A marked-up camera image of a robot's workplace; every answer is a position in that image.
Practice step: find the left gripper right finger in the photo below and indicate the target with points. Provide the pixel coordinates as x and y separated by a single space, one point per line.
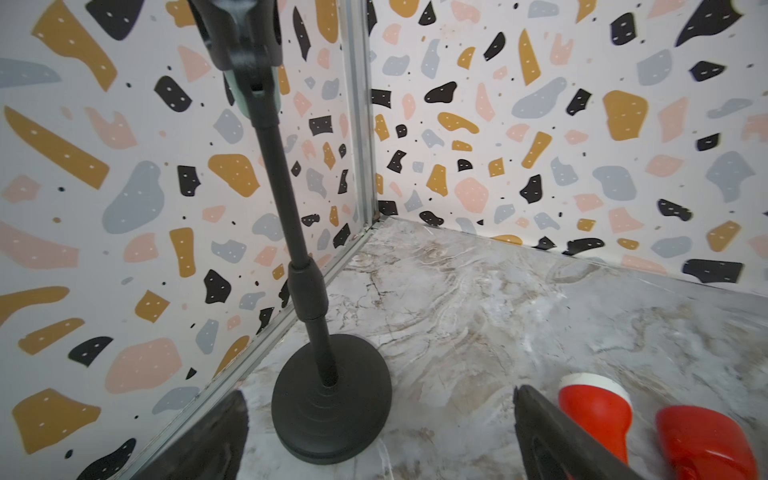
553 446

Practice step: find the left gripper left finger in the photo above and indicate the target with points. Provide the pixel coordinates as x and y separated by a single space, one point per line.
211 449

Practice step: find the microphone stand green head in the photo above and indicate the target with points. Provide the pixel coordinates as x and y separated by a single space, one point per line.
333 396

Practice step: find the red flashlight white rim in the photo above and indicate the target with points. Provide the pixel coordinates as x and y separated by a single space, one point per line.
601 407

